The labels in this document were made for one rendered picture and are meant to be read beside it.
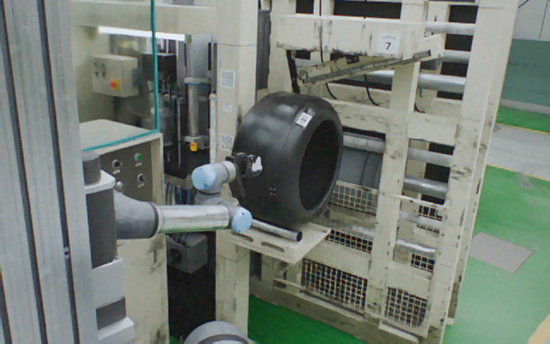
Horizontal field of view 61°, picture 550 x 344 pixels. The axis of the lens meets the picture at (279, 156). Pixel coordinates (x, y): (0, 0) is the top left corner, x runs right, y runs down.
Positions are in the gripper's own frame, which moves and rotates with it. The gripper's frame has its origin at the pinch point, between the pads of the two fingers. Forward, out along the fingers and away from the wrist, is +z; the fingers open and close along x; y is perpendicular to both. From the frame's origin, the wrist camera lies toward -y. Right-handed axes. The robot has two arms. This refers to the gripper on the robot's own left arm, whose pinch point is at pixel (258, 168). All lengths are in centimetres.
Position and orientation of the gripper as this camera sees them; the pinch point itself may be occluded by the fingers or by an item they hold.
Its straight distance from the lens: 178.5
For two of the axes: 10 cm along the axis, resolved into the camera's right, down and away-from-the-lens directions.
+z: 5.0, -1.3, 8.6
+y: 1.1, -9.7, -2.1
